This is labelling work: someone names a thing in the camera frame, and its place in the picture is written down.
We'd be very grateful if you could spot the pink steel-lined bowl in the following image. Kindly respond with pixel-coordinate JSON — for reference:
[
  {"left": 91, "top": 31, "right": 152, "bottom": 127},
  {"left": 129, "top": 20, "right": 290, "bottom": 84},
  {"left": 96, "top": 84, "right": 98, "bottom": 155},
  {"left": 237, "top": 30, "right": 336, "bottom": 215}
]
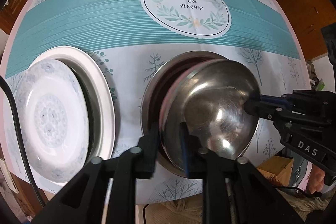
[{"left": 159, "top": 59, "right": 260, "bottom": 172}]

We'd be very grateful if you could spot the white floral ceramic plate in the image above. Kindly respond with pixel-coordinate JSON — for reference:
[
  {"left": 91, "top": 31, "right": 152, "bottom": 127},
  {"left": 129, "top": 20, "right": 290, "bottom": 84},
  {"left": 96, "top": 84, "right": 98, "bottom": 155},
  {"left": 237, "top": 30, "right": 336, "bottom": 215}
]
[{"left": 15, "top": 59, "right": 89, "bottom": 183}]

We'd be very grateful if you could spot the large steel bowl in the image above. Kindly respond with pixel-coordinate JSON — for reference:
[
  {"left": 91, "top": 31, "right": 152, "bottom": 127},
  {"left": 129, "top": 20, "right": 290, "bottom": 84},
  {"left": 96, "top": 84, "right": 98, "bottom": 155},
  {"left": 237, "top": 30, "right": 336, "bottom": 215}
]
[{"left": 141, "top": 50, "right": 227, "bottom": 178}]

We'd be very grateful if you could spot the white paper plate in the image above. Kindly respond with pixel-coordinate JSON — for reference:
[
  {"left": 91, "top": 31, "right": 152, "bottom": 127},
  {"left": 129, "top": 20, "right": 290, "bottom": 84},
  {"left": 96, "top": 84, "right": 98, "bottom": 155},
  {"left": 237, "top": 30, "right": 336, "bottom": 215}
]
[{"left": 33, "top": 46, "right": 116, "bottom": 161}]

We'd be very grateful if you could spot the person's hand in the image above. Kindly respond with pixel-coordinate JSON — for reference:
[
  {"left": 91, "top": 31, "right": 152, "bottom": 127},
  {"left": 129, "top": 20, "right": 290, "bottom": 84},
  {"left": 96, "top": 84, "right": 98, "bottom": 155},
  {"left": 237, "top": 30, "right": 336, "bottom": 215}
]
[{"left": 306, "top": 165, "right": 325, "bottom": 194}]

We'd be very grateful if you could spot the cardboard box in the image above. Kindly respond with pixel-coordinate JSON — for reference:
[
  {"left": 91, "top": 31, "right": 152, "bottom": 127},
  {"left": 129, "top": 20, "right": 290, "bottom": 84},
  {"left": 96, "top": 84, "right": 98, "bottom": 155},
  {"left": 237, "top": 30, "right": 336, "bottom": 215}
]
[{"left": 257, "top": 155, "right": 294, "bottom": 186}]

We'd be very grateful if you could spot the tree-print tablecloth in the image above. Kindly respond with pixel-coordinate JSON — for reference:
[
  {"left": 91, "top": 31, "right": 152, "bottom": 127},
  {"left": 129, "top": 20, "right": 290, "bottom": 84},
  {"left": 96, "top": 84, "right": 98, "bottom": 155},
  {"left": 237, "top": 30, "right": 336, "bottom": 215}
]
[{"left": 2, "top": 0, "right": 313, "bottom": 205}]

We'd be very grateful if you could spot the black cable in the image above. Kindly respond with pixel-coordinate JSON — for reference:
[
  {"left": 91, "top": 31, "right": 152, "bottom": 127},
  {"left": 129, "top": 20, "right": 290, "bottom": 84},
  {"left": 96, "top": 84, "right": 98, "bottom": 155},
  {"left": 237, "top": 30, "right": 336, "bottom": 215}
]
[{"left": 0, "top": 75, "right": 47, "bottom": 208}]

